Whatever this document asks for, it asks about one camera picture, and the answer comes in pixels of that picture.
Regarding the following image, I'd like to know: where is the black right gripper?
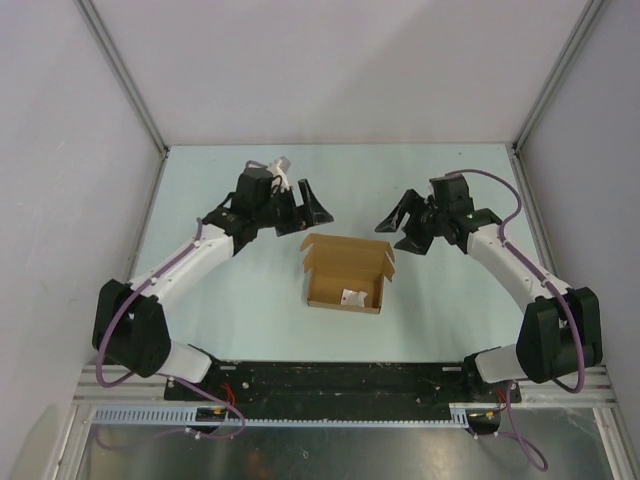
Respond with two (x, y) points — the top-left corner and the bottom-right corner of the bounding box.
(376, 189), (449, 255)

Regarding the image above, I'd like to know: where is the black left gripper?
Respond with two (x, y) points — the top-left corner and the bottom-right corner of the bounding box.
(254, 179), (332, 237)

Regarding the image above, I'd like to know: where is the brown cardboard box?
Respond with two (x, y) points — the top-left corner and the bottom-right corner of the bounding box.
(300, 233), (395, 314)

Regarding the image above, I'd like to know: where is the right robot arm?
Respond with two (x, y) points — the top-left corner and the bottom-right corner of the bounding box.
(375, 170), (603, 401)

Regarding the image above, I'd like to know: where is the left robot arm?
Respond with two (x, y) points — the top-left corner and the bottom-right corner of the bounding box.
(92, 166), (334, 400)

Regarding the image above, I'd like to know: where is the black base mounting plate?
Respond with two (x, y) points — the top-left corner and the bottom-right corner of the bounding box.
(102, 357), (584, 406)

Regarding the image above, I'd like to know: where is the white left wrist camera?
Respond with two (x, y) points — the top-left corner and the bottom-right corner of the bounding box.
(266, 156), (291, 192)

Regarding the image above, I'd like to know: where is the grey slotted cable duct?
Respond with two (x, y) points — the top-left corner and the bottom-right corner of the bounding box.
(92, 405), (504, 431)

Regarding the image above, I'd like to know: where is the aluminium frame rail right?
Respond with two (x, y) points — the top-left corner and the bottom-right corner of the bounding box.
(512, 0), (610, 155)

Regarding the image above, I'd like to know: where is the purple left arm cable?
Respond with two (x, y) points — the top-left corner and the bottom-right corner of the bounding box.
(94, 159), (281, 450)

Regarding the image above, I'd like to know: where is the aluminium frame rail left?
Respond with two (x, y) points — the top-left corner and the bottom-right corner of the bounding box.
(74, 0), (168, 157)

